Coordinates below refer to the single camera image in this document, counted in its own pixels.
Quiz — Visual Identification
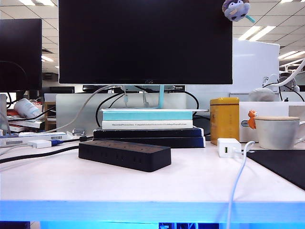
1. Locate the white USB charger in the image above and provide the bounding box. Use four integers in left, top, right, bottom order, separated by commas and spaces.
217, 137, 242, 158

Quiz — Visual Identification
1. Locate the white charger cable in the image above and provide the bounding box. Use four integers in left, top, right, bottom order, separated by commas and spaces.
225, 140, 256, 229

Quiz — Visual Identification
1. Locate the teal book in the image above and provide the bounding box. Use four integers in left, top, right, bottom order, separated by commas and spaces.
102, 111, 194, 121

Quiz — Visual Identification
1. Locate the white book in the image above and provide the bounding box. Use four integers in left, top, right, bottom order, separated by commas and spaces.
102, 120, 193, 130

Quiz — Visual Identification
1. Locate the teal monitor stand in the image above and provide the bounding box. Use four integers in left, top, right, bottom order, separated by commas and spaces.
99, 84, 210, 113

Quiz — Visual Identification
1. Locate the black power strip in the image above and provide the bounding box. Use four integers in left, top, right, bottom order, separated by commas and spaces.
78, 139, 172, 173

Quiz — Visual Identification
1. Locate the yellow tin box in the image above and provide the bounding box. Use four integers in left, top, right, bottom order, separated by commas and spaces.
210, 97, 240, 147

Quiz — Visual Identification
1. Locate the large black AOC monitor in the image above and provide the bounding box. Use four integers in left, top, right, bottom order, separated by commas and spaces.
58, 0, 233, 85

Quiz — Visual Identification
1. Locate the orange fox figure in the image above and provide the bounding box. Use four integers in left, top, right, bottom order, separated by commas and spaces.
247, 110, 259, 130

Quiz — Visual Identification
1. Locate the wooden shelf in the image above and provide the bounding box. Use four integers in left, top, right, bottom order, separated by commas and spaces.
44, 101, 57, 131

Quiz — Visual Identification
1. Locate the white round object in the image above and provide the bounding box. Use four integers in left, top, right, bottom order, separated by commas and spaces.
249, 87, 276, 102

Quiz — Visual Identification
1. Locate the white board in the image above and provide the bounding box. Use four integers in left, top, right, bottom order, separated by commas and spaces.
232, 37, 281, 95

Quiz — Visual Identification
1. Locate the small white adapter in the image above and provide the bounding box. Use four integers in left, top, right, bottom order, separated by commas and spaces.
27, 139, 52, 149

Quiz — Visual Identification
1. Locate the long white barcode box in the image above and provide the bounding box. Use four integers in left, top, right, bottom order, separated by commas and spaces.
0, 131, 73, 148

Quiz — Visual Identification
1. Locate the white ceramic mug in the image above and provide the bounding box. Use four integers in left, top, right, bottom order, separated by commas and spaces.
254, 118, 305, 150

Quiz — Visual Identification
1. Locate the wooden mug lid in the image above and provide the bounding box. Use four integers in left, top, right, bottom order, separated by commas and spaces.
254, 115, 300, 122

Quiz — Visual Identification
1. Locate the white plastic bottle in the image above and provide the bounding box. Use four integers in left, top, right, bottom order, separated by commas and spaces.
13, 98, 42, 119

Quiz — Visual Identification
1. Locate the stack of books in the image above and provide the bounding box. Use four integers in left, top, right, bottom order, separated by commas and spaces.
6, 112, 46, 133

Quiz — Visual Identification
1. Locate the grey purple plush toy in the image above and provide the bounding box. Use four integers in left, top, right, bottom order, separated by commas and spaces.
222, 0, 256, 24

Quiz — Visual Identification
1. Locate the black mouse pad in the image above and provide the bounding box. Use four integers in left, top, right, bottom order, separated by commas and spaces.
245, 149, 305, 191

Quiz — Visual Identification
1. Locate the white desk fan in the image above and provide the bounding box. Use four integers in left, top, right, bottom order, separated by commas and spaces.
278, 73, 301, 93

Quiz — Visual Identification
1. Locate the black monitor cable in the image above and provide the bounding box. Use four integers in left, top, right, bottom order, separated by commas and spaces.
95, 92, 124, 127
184, 90, 200, 120

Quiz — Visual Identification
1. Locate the grey monitor cable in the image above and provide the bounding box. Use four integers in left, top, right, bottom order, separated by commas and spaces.
44, 85, 114, 133

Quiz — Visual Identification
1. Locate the black cable with blue plug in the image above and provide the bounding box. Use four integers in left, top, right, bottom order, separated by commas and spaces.
51, 135, 88, 146

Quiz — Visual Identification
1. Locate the thick black power strip cable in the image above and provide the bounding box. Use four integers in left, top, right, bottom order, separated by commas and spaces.
0, 145, 81, 165

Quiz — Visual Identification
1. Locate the white hose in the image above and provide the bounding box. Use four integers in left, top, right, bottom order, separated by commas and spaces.
277, 58, 305, 87

